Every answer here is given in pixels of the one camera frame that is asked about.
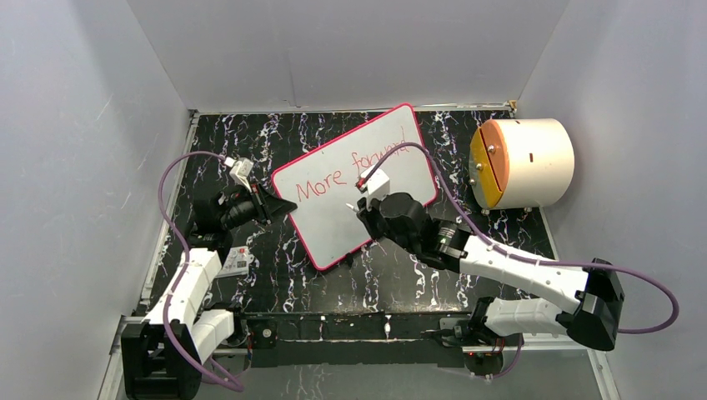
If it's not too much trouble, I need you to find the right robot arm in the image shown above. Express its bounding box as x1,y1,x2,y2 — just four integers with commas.
355,192,624,351

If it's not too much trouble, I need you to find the whiteboard metal stand leg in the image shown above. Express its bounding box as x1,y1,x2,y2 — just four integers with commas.
342,252,357,269

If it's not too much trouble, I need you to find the pink-framed whiteboard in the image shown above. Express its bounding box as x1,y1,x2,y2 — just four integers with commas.
272,103,439,271

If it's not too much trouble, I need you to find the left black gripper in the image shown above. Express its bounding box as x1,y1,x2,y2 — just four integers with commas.
219,182,297,231

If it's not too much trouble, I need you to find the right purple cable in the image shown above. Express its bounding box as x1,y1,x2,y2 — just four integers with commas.
356,142,680,382

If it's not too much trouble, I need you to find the purple cable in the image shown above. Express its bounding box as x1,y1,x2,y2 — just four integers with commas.
158,151,245,393
356,142,680,382

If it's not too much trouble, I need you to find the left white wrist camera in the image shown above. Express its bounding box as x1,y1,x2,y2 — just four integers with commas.
223,157,253,191

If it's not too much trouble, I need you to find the white cylindrical drum device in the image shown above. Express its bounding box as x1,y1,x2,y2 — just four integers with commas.
469,118,575,210

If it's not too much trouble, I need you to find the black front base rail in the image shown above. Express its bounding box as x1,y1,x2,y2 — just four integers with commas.
241,312,470,368

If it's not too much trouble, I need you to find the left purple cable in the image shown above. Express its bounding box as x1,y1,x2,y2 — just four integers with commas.
158,151,245,393

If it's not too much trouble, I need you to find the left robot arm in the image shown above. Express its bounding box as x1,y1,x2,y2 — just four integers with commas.
120,184,297,399

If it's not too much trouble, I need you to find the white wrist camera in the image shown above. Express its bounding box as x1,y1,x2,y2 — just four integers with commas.
356,167,390,208
223,157,253,191

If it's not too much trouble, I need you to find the white printed label card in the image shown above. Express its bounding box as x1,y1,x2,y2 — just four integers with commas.
217,246,255,278

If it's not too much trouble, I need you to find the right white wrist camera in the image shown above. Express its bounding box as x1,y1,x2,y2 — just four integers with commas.
356,167,390,208

